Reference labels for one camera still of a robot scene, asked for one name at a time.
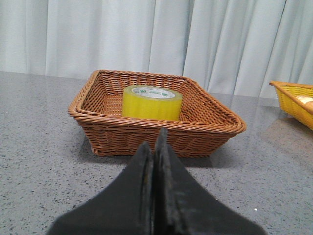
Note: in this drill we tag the yellow tape roll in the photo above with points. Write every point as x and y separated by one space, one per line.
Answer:
149 102

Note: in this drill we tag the white curtain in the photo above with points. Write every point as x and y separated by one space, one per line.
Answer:
227 46

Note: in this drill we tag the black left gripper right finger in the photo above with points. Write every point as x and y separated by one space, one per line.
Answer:
184 207

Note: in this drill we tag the yellow wicker basket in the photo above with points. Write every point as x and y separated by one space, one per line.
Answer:
287 96

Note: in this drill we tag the bread roll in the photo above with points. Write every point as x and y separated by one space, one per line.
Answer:
305 101

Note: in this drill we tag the brown wicker basket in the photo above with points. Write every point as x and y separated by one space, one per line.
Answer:
204 125

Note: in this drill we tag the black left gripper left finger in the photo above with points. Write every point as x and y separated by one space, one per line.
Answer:
122 208

